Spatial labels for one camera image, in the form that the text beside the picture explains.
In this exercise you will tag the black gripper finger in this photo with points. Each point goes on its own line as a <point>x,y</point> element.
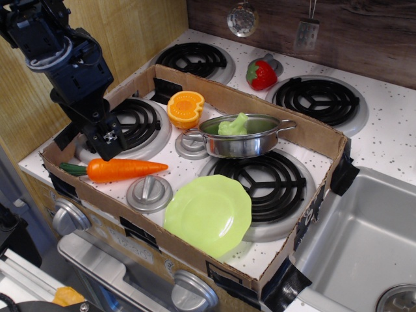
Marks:
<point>118,135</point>
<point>106,145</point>

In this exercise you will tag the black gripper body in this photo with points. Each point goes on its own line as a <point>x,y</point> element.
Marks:
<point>79,84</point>

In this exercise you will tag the green toy broccoli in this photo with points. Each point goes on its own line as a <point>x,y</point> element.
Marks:
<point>235,127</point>

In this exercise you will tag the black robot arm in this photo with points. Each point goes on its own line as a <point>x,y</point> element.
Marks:
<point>39,30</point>

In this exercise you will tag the small steel pan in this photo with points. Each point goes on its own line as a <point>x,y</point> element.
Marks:
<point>263,135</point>

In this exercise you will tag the front left black burner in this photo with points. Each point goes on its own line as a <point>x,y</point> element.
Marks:
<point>145,126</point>

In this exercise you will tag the black burner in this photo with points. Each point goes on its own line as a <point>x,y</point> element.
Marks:
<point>200,59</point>
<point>279,186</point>
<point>326,99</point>
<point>145,126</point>

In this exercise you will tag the orange toy carrot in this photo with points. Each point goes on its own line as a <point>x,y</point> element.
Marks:
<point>100,171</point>

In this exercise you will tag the silver stovetop knob front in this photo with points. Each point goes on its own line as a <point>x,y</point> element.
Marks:
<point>149,194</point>

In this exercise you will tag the silver stovetop knob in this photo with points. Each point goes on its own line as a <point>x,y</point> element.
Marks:
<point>189,145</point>
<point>274,64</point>
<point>149,194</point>

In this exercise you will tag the silver stovetop knob middle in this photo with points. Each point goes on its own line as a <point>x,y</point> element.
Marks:
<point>189,145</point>

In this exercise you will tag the halved toy orange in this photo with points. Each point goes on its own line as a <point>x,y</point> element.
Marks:
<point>184,109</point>

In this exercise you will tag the silver oven knob left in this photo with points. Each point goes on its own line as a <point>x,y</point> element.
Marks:
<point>69,218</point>

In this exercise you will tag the silver oven knob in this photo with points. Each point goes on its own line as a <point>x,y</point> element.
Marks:
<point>190,293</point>
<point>69,218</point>

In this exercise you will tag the light green plastic plate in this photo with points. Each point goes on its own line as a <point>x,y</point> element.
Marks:
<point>211,213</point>

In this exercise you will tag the back left black burner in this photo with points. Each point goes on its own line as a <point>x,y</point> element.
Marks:
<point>200,59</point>

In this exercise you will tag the black device bottom left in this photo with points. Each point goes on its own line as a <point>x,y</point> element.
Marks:
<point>15,237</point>

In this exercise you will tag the red toy strawberry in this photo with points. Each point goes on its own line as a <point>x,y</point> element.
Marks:
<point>260,75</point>

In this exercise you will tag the silver oven knob right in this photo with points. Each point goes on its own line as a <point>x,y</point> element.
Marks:
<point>190,293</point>

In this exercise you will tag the orange yellow object bottom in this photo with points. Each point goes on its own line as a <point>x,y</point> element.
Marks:
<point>67,296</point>

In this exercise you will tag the front right black burner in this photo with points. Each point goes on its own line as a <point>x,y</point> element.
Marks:
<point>279,186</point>

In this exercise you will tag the hanging steel strainer ladle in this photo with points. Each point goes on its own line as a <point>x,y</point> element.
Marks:
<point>243,19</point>

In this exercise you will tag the silver stovetop knob back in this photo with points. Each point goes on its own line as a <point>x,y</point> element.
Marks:
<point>274,64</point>

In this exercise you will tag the back right black burner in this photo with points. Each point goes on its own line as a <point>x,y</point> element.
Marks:
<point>326,99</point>

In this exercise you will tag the hanging steel slotted spatula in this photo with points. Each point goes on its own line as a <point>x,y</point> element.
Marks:
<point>307,31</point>

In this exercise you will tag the grey toy sink basin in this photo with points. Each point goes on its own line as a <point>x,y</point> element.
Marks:
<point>362,244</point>

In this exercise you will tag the silver sink drain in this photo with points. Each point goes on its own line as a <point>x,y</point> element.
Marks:
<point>397,298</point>

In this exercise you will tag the silver oven door handle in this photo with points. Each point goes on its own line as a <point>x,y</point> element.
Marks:
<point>106,271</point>

